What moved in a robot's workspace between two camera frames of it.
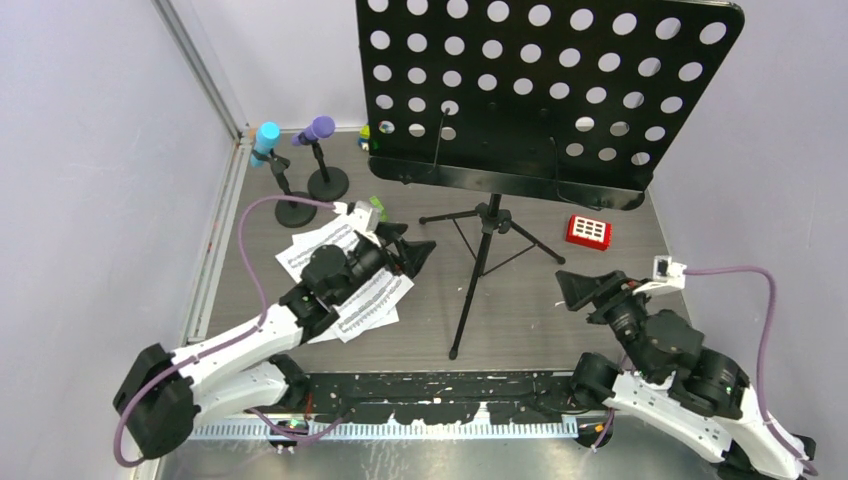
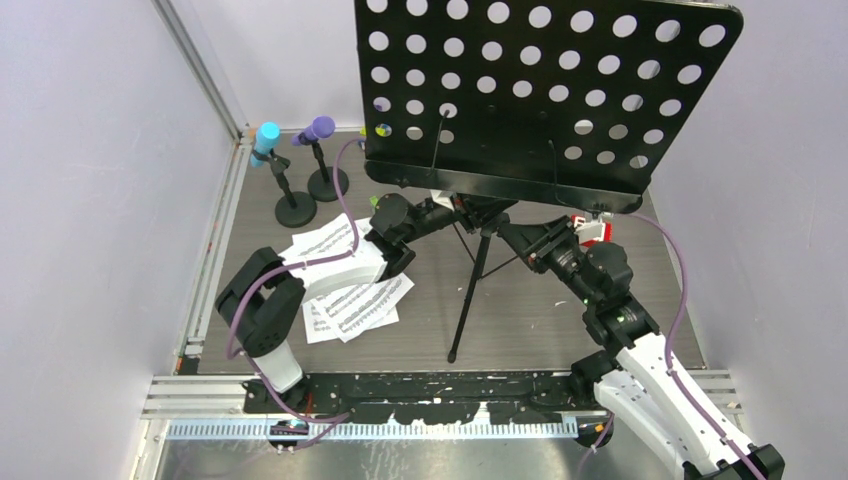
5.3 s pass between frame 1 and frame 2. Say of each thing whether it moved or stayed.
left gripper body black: moved
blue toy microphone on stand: stayed
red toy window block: stayed
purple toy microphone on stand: stayed
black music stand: stayed
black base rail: stayed
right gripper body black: moved
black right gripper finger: moved
